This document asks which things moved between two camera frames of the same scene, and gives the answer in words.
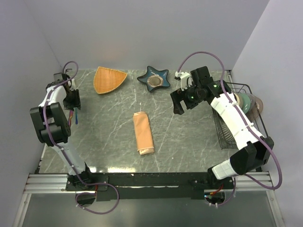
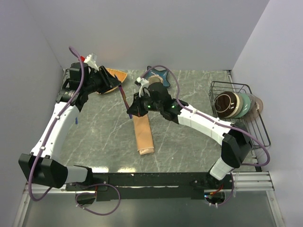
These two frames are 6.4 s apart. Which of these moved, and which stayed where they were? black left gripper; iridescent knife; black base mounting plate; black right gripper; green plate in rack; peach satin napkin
Moved: black left gripper; black right gripper; iridescent knife
Stayed: black base mounting plate; green plate in rack; peach satin napkin
